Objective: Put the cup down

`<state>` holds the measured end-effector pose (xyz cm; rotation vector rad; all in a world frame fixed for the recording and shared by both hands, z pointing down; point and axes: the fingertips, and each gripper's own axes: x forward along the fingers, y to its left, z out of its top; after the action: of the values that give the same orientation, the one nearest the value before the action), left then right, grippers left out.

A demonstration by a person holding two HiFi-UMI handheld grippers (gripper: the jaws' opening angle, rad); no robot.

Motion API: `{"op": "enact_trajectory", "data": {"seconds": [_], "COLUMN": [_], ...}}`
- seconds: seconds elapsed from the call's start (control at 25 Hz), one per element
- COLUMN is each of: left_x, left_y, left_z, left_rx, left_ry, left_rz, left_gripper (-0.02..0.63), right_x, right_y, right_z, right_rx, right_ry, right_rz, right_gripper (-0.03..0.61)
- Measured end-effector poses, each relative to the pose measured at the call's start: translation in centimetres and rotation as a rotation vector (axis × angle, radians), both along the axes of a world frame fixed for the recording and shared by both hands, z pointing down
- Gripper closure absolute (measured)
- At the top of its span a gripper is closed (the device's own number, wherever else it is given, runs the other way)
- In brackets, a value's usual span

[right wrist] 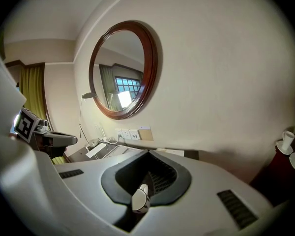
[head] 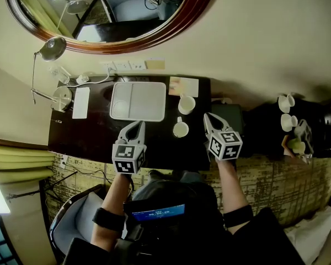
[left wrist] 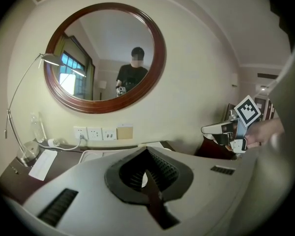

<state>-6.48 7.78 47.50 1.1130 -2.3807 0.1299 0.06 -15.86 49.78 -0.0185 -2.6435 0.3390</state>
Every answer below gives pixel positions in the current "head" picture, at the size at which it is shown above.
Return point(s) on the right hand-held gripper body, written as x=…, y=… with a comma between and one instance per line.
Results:
x=226, y=146

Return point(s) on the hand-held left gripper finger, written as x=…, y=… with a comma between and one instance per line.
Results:
x=122, y=132
x=142, y=135

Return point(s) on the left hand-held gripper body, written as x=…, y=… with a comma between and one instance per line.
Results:
x=128, y=159

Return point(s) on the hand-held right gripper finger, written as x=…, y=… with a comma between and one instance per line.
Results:
x=225, y=126
x=207, y=127

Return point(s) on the white rectangular tray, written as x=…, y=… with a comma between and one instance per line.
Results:
x=146, y=101

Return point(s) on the person's left forearm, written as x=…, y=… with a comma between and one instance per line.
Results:
x=114, y=195

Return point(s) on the person's right forearm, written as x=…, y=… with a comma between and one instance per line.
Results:
x=231, y=186

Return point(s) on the white cup with saucer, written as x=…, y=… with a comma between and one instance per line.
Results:
x=285, y=103
x=288, y=121

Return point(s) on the dark wooden desk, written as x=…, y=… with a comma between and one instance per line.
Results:
x=93, y=137

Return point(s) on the group of white cups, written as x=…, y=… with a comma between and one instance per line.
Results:
x=262, y=131

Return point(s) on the white printed card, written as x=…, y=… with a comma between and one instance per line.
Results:
x=187, y=86

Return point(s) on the white notepad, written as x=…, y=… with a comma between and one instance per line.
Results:
x=80, y=103

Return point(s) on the small wooden tray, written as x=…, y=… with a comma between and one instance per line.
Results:
x=285, y=145

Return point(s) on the chest device with blue screen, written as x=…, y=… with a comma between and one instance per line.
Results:
x=157, y=213

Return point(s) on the white floor power strip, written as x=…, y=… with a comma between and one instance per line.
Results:
x=63, y=161

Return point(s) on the silver desk lamp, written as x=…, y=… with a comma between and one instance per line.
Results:
x=62, y=102

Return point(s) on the grey armchair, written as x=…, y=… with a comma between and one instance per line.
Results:
x=77, y=225

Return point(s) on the oval wooden framed mirror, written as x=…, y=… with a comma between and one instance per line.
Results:
x=121, y=48

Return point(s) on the clear water bottle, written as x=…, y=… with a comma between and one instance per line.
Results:
x=60, y=74

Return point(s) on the black tripod stand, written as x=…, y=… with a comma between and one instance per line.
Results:
x=38, y=190

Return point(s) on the person's black clothing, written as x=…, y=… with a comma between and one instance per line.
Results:
x=187, y=244

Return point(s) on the green curtain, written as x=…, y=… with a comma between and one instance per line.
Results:
x=16, y=161

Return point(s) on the white bed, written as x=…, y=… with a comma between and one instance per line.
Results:
x=314, y=233

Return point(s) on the lattice window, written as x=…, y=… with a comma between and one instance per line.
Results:
x=1, y=244

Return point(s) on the white wall socket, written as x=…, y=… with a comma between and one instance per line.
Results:
x=138, y=65
x=109, y=65
x=122, y=65

